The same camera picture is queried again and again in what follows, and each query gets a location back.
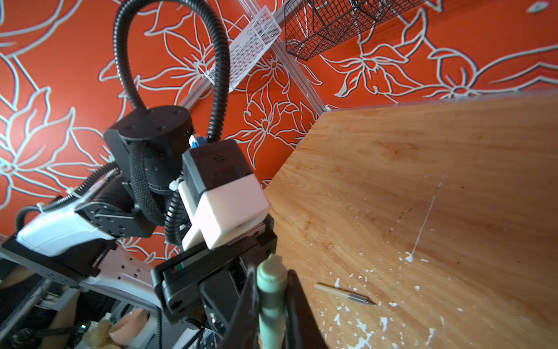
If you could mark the beige pen on table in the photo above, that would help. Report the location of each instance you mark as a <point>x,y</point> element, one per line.
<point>344,294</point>

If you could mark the green pen cap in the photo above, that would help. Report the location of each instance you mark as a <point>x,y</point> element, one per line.
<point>272,284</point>

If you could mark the black wire basket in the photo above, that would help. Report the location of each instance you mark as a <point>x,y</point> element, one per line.
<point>313,27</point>

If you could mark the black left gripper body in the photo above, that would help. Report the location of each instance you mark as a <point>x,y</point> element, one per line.
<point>201,287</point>

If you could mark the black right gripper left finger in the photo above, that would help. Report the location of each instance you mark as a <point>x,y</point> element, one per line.
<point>242,332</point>

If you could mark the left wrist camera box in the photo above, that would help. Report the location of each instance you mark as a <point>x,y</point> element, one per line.
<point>222,196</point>

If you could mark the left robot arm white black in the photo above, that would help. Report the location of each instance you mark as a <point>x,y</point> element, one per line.
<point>177,223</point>

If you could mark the clear mesh bin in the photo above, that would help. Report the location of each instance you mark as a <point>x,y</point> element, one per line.
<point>251,68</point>

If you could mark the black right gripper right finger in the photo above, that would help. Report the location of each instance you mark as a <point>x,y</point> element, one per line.
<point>302,330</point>

